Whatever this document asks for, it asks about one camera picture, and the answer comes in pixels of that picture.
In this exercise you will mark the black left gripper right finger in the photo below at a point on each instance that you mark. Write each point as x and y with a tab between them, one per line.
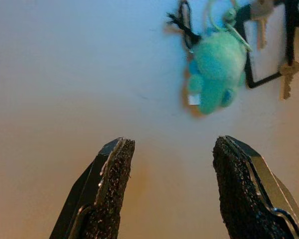
241	199

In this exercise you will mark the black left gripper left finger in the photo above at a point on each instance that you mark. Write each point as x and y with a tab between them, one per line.
109	189

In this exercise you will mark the brass key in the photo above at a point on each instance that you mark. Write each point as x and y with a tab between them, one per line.
287	77

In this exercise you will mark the silver key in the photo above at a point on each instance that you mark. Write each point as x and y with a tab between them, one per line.
261	17

